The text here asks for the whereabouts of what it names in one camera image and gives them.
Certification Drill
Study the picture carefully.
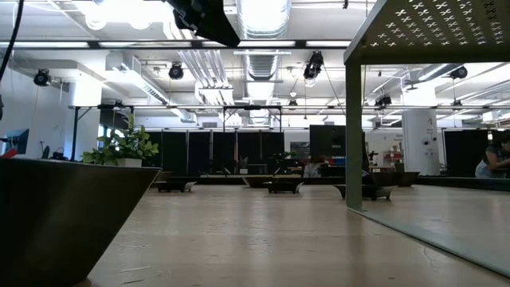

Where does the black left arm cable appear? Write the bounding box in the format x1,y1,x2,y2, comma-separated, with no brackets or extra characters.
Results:
0,0,26,81

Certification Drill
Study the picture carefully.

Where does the person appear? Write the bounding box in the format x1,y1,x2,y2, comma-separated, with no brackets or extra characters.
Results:
474,133,510,179
302,155,326,179

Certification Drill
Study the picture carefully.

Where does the computer monitor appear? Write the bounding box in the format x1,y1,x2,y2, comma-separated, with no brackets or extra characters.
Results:
0,128,31,159

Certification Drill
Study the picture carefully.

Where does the white round column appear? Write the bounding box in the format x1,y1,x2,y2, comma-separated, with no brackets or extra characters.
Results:
401,108,441,177

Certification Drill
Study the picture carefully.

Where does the silver ventilation duct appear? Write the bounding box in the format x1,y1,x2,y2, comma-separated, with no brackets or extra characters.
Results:
234,0,292,128

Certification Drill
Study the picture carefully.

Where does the black display panel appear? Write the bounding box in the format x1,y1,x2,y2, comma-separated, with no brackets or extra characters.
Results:
444,129,492,179
309,124,347,168

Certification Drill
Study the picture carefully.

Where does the black bowl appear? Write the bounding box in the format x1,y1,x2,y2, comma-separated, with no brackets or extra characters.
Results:
333,183,396,202
241,175,280,189

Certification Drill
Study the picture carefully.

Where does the linear ceiling light fixture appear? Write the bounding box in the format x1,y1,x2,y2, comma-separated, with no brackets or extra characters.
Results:
0,38,352,50

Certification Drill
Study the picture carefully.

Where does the large black bowl foreground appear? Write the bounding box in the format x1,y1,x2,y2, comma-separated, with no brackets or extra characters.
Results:
0,158,163,287

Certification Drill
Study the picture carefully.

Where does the green perforated metal shelf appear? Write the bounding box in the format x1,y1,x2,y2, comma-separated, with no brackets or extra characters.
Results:
343,0,510,278

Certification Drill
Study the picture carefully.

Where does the black background rig frame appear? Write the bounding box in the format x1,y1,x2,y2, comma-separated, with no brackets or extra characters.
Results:
67,103,510,163

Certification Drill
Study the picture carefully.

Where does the background storage rack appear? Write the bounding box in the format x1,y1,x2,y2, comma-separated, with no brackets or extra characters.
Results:
382,149,405,173

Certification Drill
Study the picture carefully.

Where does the black wavy-edged square plate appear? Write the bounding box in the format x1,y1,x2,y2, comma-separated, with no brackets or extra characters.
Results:
262,181,304,195
153,181,198,194

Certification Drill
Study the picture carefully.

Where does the green plant in white pot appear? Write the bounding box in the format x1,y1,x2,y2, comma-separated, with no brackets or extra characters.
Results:
82,115,160,168

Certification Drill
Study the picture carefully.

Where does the black partition wall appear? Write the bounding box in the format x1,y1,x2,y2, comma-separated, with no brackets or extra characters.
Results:
145,130,286,179

